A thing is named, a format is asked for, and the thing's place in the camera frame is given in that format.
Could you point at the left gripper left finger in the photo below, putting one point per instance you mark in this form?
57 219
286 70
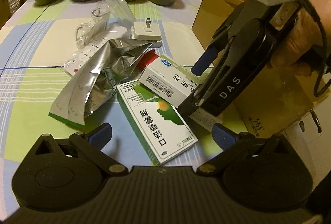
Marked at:
89 146

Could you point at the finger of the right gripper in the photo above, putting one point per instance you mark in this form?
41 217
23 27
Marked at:
229 28
214 94

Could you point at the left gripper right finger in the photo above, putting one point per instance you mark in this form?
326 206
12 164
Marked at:
234 147

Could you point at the white barcode medicine box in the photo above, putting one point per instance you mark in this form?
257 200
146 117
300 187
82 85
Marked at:
169 80

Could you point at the green head medicine box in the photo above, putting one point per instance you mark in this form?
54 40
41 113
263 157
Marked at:
160 129

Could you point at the white remote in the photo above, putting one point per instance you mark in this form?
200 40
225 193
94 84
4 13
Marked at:
81 56

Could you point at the person's right hand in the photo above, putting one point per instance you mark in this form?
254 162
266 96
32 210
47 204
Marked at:
303 36

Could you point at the silver foil bag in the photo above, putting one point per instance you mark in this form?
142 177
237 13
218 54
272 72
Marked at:
96 82

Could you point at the white power adapter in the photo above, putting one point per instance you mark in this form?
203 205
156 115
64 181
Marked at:
147 31

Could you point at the brown cardboard box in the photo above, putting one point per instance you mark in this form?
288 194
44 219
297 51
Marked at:
272 100

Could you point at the clear zip bag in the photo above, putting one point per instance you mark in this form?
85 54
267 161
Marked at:
119 9

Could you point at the keyring tag in bag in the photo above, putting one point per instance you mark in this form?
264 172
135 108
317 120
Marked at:
86 32

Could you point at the checked tablecloth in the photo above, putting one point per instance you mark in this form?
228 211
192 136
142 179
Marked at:
36 42

